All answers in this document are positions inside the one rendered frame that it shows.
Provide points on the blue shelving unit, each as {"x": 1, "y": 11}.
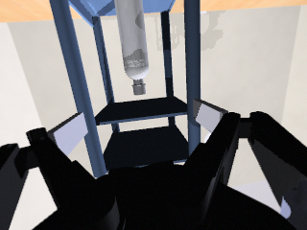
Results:
{"x": 141, "y": 147}

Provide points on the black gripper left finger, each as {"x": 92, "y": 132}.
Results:
{"x": 87, "y": 203}

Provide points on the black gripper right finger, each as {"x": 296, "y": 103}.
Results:
{"x": 282, "y": 158}

